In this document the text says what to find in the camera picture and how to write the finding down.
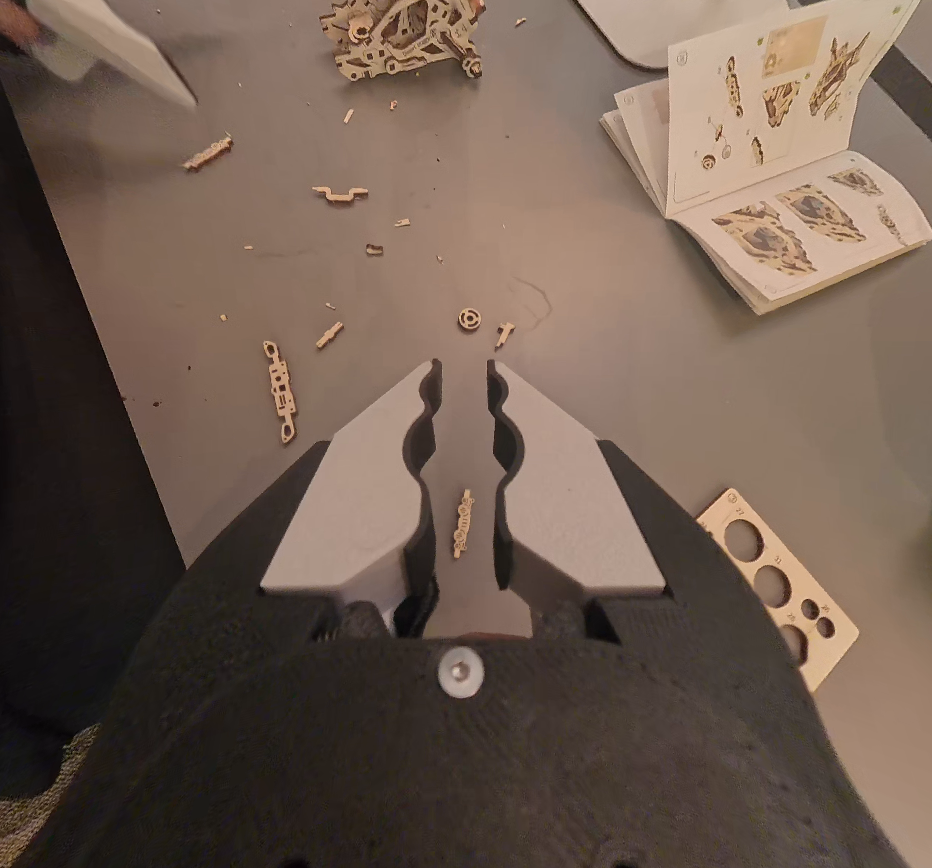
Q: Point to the slender wooden frame part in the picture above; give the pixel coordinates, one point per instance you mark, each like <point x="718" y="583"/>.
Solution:
<point x="281" y="391"/>

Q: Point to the short notched wooden part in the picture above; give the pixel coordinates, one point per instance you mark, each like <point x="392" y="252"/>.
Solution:
<point x="329" y="335"/>

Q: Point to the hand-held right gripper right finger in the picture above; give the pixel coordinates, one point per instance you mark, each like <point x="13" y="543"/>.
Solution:
<point x="575" y="518"/>

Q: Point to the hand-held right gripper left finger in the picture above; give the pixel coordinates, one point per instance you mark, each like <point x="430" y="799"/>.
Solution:
<point x="349" y="518"/>

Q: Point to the wooden model vehicle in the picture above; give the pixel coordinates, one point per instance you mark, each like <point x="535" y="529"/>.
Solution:
<point x="400" y="30"/>

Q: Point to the round wooden wheel part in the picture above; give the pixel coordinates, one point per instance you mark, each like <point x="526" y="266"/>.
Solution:
<point x="470" y="320"/>

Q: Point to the grey knit fabric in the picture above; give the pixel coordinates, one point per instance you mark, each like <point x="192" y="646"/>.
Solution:
<point x="36" y="795"/>

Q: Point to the small open instruction booklet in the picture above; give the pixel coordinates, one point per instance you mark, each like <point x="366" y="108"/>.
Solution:
<point x="786" y="154"/>

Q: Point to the thin wooden parts sheet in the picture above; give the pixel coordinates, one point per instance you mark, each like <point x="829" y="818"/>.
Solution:
<point x="793" y="591"/>

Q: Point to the small T-shaped wooden part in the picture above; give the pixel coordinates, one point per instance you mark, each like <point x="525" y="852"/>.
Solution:
<point x="504" y="335"/>

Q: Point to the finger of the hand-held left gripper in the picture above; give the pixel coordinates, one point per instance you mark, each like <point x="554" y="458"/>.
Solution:
<point x="109" y="30"/>

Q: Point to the zigzag wooden part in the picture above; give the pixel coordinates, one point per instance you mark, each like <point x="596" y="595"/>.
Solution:
<point x="340" y="194"/>

